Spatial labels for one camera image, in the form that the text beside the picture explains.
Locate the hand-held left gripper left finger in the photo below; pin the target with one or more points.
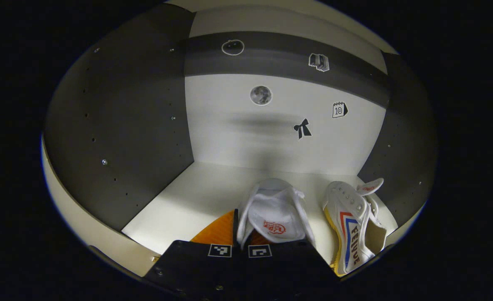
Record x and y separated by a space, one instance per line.
196 267

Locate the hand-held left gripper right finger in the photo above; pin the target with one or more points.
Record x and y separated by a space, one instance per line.
279 267

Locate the white shoe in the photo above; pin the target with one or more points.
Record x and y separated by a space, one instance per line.
355 225
275 213

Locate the grey shoe cabinet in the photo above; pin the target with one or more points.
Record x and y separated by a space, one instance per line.
229 133

